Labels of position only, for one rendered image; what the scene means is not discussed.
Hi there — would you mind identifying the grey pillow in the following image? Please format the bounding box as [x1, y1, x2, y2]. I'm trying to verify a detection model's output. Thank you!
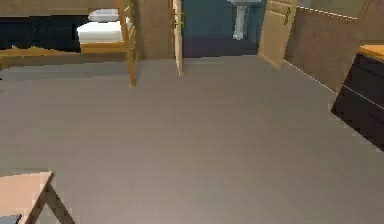
[87, 8, 121, 23]

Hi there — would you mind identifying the black chest of drawers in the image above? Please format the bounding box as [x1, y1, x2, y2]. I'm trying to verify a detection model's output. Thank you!
[330, 44, 384, 153]

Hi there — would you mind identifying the dark grey flat object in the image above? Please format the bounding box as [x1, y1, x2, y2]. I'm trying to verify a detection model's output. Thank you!
[0, 214, 22, 224]

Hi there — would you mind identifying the white pedestal sink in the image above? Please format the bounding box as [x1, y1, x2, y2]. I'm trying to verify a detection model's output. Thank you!
[227, 0, 263, 41]

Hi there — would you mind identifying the wooden frame bed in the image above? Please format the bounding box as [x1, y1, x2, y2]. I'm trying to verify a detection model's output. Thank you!
[0, 0, 139, 87]

